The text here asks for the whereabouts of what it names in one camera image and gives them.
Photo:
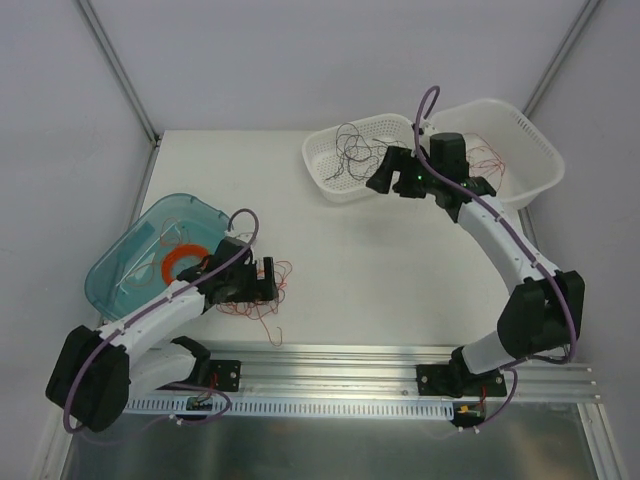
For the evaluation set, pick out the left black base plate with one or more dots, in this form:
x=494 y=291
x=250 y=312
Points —
x=222 y=375

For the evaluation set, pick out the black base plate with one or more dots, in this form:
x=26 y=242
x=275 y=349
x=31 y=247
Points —
x=222 y=375
x=441 y=380

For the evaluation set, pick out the white slotted cable duct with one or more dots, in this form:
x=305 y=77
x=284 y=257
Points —
x=192 y=405

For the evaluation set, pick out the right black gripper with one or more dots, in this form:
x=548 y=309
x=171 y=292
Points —
x=407 y=173

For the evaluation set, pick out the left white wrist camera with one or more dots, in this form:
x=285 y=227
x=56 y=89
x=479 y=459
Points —
x=241 y=238

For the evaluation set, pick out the right aluminium frame post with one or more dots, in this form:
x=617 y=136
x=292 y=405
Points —
x=569 y=41

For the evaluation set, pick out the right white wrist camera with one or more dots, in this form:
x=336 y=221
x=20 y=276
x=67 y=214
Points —
x=423 y=129

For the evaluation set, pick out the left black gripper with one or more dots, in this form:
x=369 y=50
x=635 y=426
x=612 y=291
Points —
x=257 y=282

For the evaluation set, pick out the white translucent tub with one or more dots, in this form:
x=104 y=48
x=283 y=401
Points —
x=505 y=148

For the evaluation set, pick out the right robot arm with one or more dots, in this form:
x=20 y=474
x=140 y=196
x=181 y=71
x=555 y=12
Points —
x=542 y=317

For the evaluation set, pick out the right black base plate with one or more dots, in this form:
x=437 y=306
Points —
x=441 y=380

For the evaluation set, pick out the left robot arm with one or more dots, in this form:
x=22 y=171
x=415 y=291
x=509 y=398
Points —
x=99 y=370

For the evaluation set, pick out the white perforated basket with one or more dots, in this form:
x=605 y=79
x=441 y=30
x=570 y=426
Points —
x=342 y=158

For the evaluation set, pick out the aluminium mounting rail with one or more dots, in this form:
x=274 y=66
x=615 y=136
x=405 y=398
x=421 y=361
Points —
x=380 y=372

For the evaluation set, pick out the red orange cable ball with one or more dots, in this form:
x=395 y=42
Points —
x=257 y=312

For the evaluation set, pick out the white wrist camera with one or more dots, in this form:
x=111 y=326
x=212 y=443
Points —
x=423 y=129
x=241 y=238

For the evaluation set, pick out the teal plastic tub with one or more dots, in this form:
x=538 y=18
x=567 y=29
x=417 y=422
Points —
x=175 y=233

